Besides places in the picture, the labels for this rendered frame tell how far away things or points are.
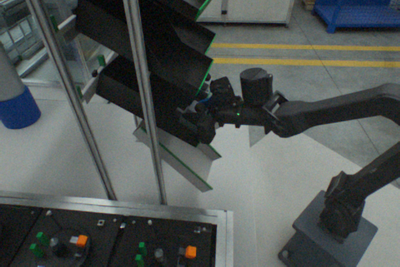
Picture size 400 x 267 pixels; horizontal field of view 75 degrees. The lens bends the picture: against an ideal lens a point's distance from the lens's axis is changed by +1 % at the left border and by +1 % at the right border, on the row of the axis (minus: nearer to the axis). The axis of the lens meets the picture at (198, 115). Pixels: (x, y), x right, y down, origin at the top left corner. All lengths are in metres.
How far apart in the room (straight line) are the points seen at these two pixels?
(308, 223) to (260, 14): 4.01
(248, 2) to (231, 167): 3.62
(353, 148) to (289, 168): 1.57
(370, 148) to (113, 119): 2.15
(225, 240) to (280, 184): 0.35
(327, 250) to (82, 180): 0.82
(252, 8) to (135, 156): 3.69
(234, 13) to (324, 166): 3.60
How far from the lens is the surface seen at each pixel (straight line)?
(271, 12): 4.55
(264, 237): 0.92
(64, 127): 1.34
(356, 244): 0.76
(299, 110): 0.54
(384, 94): 0.49
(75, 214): 0.88
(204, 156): 0.87
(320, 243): 0.73
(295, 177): 1.08
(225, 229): 0.81
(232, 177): 1.02
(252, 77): 0.55
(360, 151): 2.63
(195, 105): 0.65
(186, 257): 0.67
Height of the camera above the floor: 1.68
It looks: 41 degrees down
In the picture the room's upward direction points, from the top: straight up
